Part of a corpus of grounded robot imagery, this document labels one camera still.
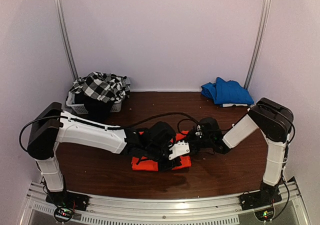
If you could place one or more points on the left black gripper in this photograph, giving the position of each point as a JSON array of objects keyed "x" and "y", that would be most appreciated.
[{"x": 164, "y": 167}]

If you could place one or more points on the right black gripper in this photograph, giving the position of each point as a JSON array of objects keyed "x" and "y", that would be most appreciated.
[{"x": 190, "y": 139}]

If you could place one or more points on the orange t-shirt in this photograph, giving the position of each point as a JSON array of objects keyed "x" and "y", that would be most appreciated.
[{"x": 153, "y": 166}]

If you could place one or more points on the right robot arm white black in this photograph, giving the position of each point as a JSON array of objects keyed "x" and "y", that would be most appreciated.
[{"x": 276, "y": 125}]

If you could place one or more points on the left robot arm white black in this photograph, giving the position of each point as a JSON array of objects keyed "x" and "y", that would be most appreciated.
[{"x": 55, "y": 126}]

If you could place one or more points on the white plastic laundry basket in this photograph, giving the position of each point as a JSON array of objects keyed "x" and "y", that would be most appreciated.
[{"x": 79, "y": 108}]

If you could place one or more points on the black garment hanging from basket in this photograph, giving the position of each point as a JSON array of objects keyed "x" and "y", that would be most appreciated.
[{"x": 98, "y": 108}]

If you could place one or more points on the black white checkered cloth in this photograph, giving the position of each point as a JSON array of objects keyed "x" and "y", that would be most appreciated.
[{"x": 103, "y": 87}]

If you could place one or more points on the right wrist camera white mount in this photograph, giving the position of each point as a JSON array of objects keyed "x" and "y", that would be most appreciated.
[{"x": 198, "y": 131}]

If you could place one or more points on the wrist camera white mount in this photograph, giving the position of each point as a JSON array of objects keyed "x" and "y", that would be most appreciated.
[
  {"x": 198, "y": 131},
  {"x": 178, "y": 149}
]

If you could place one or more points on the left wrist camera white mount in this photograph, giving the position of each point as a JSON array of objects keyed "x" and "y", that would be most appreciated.
[{"x": 178, "y": 149}]

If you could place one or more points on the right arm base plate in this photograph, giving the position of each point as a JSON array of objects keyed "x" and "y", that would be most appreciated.
[{"x": 261, "y": 198}]

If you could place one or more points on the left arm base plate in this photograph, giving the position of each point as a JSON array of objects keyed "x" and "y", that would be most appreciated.
[{"x": 67, "y": 199}]

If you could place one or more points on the right aluminium frame post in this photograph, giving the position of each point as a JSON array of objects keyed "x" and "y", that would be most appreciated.
[{"x": 265, "y": 11}]

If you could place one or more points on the aluminium frame post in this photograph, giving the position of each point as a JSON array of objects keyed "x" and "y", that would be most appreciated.
[
  {"x": 65, "y": 39},
  {"x": 265, "y": 11}
]

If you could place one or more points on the front aluminium rail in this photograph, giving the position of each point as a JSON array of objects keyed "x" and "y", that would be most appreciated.
[{"x": 217, "y": 210}]

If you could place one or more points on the left aluminium frame post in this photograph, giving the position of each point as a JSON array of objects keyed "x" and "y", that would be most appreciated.
[{"x": 65, "y": 39}]

